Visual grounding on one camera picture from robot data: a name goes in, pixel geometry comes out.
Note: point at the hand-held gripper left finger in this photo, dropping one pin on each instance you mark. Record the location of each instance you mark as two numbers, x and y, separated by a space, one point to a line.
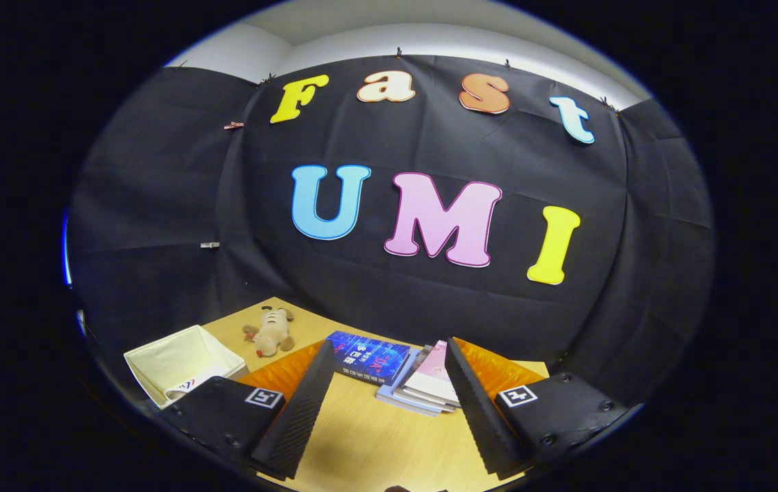
303 410

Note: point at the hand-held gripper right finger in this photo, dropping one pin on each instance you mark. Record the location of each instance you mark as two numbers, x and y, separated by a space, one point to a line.
474 403

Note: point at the white canvas shoe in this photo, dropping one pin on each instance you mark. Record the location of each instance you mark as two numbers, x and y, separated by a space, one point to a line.
180 391

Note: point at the brown fabric storage box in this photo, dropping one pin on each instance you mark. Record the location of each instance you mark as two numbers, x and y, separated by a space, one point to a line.
177 362

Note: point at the white paperback book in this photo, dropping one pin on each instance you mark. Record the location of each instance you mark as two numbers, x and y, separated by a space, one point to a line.
423 399

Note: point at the pale blue edged book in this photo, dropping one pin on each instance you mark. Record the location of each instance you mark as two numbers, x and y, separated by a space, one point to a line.
395 400

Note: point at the tan plush dog toy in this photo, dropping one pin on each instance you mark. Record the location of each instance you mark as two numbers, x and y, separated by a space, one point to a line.
272 335

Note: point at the dark blue book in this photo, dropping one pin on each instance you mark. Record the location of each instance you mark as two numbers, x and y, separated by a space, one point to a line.
368 357

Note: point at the pink clothes peg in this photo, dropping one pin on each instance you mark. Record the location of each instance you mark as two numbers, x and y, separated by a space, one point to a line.
233 125

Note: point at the row of black clips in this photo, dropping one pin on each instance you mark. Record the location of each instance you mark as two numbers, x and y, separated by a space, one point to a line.
399 52

